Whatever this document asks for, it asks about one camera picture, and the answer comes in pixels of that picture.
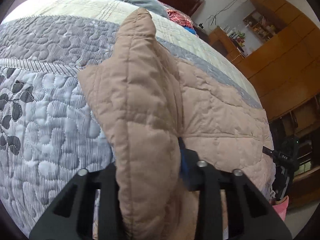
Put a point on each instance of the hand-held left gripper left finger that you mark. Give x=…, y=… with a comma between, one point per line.
x=107, y=187

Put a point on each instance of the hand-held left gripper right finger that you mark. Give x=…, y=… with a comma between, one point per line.
x=183, y=160

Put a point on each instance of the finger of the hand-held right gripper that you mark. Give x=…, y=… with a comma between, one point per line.
x=268, y=151

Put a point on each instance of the beige quilted jacket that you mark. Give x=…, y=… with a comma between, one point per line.
x=150, y=105

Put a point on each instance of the wooden wardrobe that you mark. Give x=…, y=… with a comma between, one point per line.
x=287, y=60

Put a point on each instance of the grey patterned quilted bedspread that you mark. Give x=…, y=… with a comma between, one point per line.
x=50, y=92

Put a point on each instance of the wooden desk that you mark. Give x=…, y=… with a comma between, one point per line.
x=225, y=42

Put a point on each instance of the dark nightstand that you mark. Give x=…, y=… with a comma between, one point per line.
x=201, y=33

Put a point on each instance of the red patterned pillow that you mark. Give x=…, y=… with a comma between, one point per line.
x=180, y=18

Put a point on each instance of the wall shelf with trinkets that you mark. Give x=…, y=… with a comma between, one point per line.
x=263, y=26

